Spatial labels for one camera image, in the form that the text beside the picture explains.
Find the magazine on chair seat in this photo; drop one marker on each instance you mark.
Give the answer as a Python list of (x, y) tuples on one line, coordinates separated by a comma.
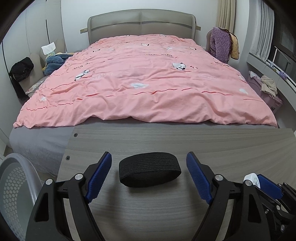
[(34, 87)]

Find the black clothing on chair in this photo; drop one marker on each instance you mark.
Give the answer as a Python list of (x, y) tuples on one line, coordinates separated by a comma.
[(19, 72)]

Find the pink storage box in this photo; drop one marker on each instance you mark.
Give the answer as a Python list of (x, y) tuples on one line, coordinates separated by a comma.
[(255, 83)]

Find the beige curtain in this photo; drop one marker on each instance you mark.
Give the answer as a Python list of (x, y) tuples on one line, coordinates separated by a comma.
[(226, 14)]

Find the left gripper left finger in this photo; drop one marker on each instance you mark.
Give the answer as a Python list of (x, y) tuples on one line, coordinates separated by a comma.
[(59, 201)]

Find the purple fuzzy garment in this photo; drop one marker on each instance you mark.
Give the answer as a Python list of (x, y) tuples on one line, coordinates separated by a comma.
[(220, 44)]

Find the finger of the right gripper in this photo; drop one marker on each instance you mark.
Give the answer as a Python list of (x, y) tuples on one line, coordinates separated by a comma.
[(288, 199), (268, 189)]

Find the pink duvet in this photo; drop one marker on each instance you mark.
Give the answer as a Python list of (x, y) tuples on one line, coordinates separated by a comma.
[(151, 78)]

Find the blue blanket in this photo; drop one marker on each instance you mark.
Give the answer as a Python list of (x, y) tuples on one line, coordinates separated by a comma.
[(54, 62)]

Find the grey bed with headboard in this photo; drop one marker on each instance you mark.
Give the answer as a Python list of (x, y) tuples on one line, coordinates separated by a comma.
[(44, 147)]

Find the beige chair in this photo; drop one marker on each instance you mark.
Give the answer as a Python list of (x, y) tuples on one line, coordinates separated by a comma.
[(38, 60)]

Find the yellow orange garment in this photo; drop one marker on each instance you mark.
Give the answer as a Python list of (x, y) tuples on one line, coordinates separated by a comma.
[(234, 47)]

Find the black elastic band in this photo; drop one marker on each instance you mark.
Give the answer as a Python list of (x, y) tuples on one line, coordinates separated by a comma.
[(148, 169)]

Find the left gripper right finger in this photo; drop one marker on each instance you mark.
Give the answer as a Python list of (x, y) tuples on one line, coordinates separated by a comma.
[(247, 220)]

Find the grey perforated laundry basket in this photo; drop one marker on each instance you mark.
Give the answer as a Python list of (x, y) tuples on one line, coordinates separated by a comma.
[(20, 187)]

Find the beige cloth on box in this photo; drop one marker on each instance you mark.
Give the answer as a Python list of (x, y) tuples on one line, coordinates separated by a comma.
[(268, 86)]

